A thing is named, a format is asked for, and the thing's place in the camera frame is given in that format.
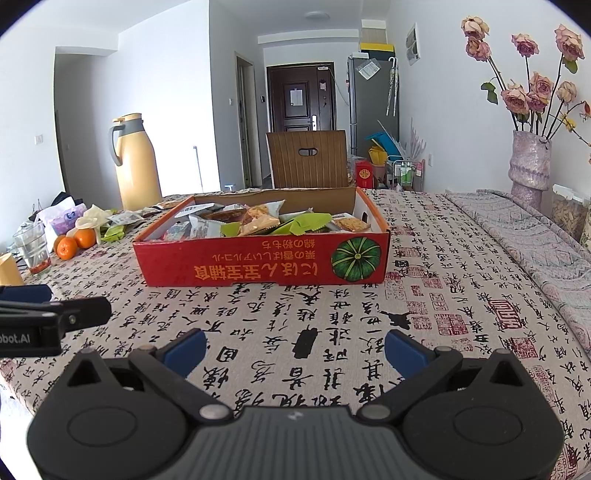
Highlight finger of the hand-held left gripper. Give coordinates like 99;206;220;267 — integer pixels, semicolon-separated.
0;296;113;331
0;285;53;304

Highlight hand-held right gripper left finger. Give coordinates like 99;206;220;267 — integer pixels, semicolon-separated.
65;329;232;422

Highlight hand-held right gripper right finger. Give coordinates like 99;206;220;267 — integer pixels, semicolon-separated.
361;329;527;422

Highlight red cardboard box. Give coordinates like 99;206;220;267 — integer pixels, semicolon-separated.
132;186;391;288

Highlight purple snack packet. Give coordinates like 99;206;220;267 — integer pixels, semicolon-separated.
163;220;193;241

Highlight brown snack packet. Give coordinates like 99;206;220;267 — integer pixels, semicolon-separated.
203;207;250;222

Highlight tan cup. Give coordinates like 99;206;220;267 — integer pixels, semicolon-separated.
0;253;24;287

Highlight clear drinking glass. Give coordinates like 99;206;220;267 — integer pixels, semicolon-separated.
13;222;52;277

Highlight purple tissue pack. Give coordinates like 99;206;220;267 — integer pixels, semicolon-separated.
34;198;89;236

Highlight calligraphy printed tablecloth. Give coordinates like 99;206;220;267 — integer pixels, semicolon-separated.
0;187;591;480

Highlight cream rubber glove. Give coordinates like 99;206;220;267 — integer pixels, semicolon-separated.
75;205;114;246

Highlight yellow thermos jug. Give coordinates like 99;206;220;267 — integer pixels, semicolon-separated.
108;113;163;211

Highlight grey quilted cloth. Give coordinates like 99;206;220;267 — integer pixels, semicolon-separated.
445;189;591;324

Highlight red gift box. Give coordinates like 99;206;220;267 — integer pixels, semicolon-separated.
353;159;376;189

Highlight wooden chair back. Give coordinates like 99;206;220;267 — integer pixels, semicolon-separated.
266;130;348;189

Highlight blue plastic bin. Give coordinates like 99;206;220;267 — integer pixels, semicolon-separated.
365;131;403;156

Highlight white dried pampas grass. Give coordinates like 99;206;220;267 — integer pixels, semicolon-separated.
402;117;428;160

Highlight clear jar of cereal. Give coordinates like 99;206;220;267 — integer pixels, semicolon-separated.
551;185;591;241

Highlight pink textured vase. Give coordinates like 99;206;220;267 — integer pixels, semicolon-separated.
508;130;553;209

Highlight grey interior door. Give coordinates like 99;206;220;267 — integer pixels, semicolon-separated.
235;52;257;189

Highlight grey refrigerator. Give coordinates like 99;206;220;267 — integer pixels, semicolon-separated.
347;55;400;158

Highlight dark brown door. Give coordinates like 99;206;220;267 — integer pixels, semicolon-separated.
267;62;334;135

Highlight white umbrella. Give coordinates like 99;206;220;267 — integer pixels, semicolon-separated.
385;58;400;116

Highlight dried pink roses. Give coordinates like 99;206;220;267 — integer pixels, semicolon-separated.
462;16;585;137

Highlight yellow dried flowers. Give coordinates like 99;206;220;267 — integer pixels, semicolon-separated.
554;102;591;165

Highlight wire rack trolley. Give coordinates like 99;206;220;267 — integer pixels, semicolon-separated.
385;157;426;193

